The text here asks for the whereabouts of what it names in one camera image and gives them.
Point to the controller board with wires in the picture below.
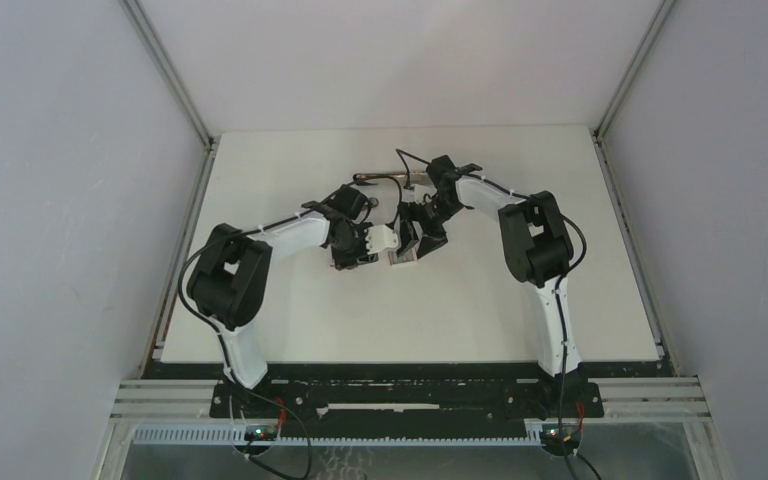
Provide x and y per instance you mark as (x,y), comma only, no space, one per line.
(272,434)
(563,441)

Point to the staple box tray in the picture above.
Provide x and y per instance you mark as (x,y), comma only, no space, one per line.
(403,259)

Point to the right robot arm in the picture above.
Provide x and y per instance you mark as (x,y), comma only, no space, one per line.
(536,245)

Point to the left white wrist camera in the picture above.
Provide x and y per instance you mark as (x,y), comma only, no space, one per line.
(381,238)

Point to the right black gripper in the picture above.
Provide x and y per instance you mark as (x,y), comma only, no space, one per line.
(407,238)

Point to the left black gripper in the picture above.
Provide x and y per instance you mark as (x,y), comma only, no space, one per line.
(339,257)

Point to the red white staple box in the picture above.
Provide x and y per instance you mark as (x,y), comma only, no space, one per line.
(353,266)

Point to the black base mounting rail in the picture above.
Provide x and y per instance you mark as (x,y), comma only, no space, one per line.
(392,399)

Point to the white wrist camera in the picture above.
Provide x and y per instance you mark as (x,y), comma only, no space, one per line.
(381,238)
(422,194)

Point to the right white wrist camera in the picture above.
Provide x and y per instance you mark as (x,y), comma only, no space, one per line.
(422,194)

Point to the right controller board with wires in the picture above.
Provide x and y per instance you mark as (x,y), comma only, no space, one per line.
(563,441)

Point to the left controller board with wires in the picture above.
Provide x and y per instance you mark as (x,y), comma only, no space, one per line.
(272,434)

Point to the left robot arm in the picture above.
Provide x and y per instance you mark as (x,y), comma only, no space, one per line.
(224,283)

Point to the white slotted cable duct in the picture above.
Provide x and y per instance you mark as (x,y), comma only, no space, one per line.
(526,434)

